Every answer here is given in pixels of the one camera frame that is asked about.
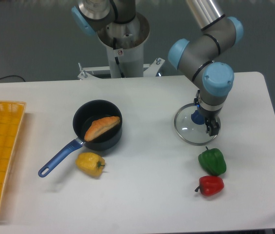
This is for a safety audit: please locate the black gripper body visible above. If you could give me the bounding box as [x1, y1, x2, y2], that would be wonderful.
[193, 97, 223, 123]

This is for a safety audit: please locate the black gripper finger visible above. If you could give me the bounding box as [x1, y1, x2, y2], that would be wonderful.
[205, 117, 220, 136]

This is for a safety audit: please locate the glass lid blue knob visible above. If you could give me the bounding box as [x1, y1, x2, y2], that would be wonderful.
[174, 103, 221, 146]

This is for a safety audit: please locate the black pot blue handle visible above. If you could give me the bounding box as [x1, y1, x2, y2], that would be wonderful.
[38, 99, 122, 177]

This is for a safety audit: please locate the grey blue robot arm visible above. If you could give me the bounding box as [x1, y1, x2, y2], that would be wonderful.
[71, 0, 244, 137]

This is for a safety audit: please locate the green bell pepper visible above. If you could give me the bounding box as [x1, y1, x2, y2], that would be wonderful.
[198, 147, 227, 176]

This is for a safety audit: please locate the red bell pepper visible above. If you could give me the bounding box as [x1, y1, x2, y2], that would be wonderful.
[195, 175, 224, 196]

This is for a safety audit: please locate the golden pastry turnover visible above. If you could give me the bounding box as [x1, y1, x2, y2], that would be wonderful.
[84, 116, 120, 142]

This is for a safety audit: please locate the yellow bell pepper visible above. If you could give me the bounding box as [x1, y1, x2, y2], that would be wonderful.
[75, 152, 105, 178]

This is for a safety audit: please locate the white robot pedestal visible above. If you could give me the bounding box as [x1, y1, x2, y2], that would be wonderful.
[78, 13, 165, 80]

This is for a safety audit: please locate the black floor cable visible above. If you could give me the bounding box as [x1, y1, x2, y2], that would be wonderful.
[0, 75, 26, 82]

